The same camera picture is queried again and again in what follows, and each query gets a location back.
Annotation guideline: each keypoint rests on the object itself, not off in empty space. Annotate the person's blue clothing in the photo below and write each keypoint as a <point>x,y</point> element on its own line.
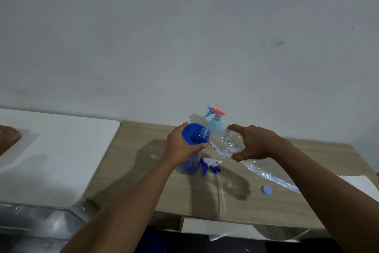
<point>151,242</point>

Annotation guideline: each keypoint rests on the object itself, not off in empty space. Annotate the blue transparent spray bottle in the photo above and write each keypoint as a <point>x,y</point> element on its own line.
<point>189,165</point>

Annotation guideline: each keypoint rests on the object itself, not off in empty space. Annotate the person's left thumb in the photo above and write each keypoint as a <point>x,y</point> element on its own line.
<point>197,146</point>

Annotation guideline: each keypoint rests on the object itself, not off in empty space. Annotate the white table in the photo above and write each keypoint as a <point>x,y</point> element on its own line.
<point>50,155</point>

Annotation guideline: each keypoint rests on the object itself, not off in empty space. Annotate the brown wooden object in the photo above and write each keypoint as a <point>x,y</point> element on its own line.
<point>7,139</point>

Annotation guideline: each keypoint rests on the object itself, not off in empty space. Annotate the person's right thumb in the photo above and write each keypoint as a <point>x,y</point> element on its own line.
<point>238,156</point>

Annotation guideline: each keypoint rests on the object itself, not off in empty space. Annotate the person's left hand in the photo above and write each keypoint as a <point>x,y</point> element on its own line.
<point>174,147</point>

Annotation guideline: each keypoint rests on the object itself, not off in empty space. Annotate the blue bottle cap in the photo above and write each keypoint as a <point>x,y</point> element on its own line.
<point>266,190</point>

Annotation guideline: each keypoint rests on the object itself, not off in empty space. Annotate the person's right forearm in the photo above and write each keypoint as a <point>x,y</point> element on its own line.
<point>328,190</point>

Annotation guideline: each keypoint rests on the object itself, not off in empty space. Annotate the blue plastic funnel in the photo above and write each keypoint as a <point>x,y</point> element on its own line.
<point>193,134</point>

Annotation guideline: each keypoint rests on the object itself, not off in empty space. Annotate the white paper under table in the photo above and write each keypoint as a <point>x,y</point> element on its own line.
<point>225,227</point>

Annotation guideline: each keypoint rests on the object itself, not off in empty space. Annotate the clear plastic bag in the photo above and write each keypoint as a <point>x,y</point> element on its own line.
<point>269,173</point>

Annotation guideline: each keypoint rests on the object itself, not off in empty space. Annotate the person's right hand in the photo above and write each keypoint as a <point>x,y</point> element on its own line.
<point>259,143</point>

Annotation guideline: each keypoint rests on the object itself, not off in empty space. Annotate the light blue pink-trigger spray bottle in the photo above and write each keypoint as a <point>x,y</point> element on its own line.
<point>215,124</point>

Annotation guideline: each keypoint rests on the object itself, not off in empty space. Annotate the person's left forearm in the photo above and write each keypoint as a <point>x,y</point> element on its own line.
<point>124,211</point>

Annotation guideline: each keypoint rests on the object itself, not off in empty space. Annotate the white blue spray trigger head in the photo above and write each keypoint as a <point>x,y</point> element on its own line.
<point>210,163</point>

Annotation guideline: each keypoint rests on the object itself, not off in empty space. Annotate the clear plastic water bottle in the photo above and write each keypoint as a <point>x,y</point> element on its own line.
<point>226,143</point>

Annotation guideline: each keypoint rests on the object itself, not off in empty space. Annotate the white paper sheet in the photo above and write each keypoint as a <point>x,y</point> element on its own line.
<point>362,186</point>

